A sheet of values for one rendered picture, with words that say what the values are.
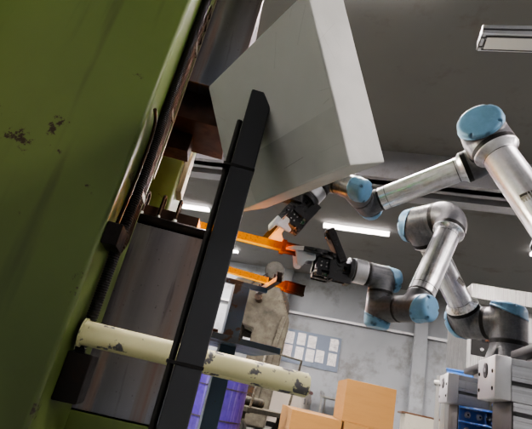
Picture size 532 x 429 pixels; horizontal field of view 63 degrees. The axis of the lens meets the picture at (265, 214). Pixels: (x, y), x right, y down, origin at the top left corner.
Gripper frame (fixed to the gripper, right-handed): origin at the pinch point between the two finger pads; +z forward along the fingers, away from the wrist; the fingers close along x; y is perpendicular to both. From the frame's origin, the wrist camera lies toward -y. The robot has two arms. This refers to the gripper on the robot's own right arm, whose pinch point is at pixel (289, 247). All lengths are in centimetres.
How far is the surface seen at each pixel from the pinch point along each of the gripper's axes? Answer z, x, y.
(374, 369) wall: -412, 947, -55
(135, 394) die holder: 30, -16, 48
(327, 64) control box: 11, -73, -6
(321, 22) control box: 14, -74, -12
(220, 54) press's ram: 35, -17, -49
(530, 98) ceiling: -236, 192, -271
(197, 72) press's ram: 39, -17, -40
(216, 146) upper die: 29.6, -0.3, -26.8
